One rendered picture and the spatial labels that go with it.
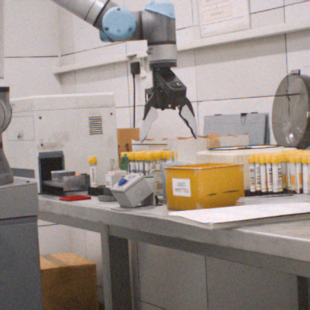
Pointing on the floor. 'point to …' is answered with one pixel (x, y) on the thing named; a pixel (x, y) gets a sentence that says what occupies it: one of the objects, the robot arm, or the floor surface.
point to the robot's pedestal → (20, 264)
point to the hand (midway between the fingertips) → (170, 142)
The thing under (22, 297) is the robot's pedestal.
